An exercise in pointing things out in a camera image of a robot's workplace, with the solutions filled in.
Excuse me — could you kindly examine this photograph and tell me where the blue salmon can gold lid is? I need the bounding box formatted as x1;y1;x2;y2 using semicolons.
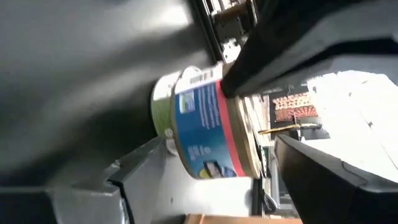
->
170;61;262;180

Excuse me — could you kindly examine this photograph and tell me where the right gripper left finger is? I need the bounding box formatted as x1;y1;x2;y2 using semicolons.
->
0;136;175;224

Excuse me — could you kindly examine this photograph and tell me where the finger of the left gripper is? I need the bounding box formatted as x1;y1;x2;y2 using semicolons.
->
220;0;315;100

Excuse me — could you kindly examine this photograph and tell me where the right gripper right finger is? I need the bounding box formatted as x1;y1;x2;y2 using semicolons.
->
274;133;398;224

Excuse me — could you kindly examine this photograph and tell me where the wooden slatted shelf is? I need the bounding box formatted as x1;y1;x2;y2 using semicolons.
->
185;213;304;224

